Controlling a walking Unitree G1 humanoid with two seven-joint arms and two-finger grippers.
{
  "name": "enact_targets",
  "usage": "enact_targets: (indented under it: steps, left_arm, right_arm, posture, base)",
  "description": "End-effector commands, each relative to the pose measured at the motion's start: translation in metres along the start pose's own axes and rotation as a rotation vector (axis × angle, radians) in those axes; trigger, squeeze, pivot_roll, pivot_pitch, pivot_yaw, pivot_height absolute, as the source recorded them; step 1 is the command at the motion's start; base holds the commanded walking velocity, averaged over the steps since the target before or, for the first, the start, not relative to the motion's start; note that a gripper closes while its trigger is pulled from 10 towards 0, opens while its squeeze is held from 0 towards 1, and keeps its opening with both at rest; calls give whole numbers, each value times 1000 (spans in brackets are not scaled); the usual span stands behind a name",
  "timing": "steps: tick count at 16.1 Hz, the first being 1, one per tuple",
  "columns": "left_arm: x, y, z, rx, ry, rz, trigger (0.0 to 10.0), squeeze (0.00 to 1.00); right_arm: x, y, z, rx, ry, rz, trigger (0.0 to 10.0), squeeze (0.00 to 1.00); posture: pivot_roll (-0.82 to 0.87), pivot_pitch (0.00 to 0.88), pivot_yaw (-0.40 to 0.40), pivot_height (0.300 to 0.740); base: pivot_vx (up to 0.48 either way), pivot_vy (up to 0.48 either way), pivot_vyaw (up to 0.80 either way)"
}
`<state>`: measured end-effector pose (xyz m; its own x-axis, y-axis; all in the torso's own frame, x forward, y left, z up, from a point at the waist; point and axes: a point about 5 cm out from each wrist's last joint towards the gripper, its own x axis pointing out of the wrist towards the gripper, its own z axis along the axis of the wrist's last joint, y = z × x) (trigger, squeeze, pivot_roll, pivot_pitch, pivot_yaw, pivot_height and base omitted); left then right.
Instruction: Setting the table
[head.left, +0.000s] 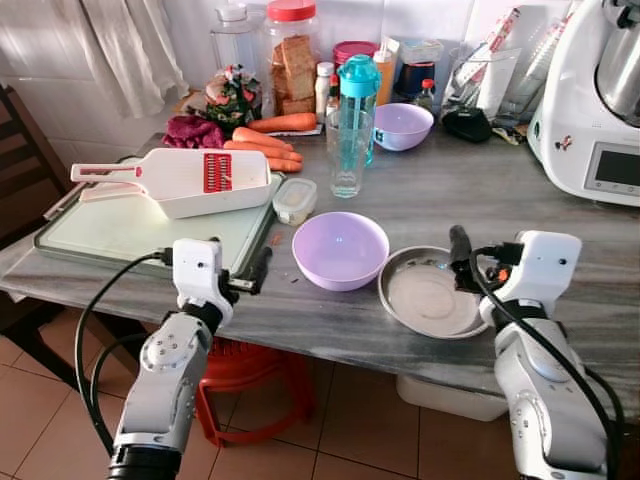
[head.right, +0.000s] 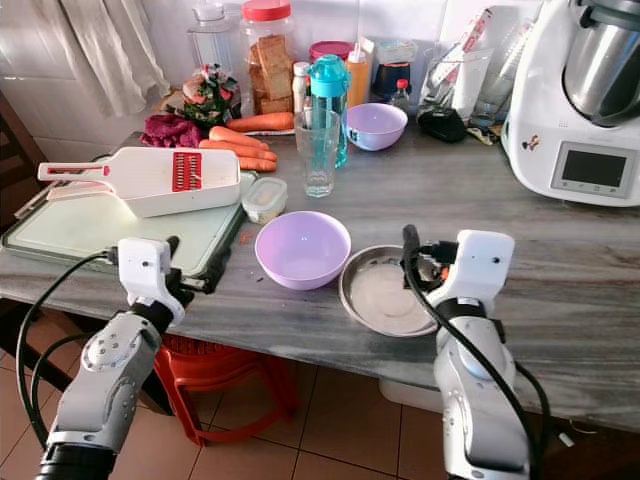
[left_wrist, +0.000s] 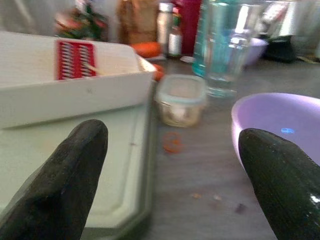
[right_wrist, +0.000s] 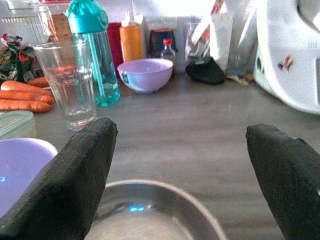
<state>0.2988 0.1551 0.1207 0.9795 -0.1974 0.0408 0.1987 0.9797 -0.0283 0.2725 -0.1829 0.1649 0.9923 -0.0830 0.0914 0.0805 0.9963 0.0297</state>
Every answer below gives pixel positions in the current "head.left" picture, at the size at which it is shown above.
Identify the dark wooden chair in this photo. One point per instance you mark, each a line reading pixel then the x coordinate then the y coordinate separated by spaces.
pixel 25 170

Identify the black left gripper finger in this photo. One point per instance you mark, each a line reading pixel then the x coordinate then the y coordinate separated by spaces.
pixel 215 243
pixel 264 262

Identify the white mandoline slicer red blade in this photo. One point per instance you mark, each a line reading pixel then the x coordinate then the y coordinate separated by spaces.
pixel 180 180

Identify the small purple bowl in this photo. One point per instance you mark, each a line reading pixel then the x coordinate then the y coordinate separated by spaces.
pixel 403 128

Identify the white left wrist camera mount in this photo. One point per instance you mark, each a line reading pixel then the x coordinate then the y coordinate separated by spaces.
pixel 198 272

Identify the pale green cutting board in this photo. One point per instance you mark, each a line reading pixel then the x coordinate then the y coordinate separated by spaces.
pixel 130 235

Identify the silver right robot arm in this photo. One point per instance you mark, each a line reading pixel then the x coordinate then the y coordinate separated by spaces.
pixel 545 410

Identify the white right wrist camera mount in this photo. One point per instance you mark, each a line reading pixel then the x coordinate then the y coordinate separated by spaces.
pixel 545 262

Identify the clear plastic bag with packets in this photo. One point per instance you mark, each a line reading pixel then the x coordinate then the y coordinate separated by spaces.
pixel 490 75

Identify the red plastic stool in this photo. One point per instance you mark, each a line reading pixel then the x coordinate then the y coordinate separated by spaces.
pixel 245 368

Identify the dark red lid container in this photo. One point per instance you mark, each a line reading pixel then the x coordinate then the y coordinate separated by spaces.
pixel 352 50

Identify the clear empty plastic jar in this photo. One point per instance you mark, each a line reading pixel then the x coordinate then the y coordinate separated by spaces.
pixel 236 40

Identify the small white bottle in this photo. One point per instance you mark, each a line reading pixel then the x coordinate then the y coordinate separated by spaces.
pixel 324 88

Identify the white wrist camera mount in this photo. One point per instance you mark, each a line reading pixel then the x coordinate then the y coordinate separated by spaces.
pixel 545 262
pixel 198 272

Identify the teal water bottle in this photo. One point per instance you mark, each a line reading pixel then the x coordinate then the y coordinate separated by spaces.
pixel 358 82

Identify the round steel plate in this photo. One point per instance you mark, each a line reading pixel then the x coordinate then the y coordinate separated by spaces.
pixel 425 295

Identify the clear glass tumbler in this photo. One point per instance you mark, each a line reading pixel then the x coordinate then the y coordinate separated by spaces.
pixel 348 165

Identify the wrapped flower bunch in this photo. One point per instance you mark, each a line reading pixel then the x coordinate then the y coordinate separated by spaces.
pixel 232 98

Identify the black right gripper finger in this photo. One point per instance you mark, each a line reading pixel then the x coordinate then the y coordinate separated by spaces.
pixel 460 245

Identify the small red cap bottle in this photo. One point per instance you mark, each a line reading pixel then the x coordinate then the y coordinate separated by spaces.
pixel 426 95

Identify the white hanging curtain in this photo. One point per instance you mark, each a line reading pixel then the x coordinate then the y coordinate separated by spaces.
pixel 125 45

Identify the dark blue jar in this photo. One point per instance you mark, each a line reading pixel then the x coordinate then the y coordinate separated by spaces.
pixel 415 72

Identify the large purple plastic bowl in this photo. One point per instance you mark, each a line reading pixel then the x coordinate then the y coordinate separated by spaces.
pixel 340 250

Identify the small clear lidded container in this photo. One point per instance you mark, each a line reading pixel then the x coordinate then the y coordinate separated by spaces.
pixel 294 200

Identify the white kitchen cooking machine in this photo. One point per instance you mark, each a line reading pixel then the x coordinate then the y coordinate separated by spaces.
pixel 580 110

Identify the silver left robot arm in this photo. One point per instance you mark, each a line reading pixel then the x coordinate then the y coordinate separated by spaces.
pixel 165 385

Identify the red lid jar with rusks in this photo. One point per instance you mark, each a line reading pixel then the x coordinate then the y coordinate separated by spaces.
pixel 293 65

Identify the white box under table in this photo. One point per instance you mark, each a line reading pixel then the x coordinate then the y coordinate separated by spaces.
pixel 450 400

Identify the orange sauce bottle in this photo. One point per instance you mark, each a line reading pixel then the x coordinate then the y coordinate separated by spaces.
pixel 385 75

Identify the black pouch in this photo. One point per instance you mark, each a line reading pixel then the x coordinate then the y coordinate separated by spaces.
pixel 466 124

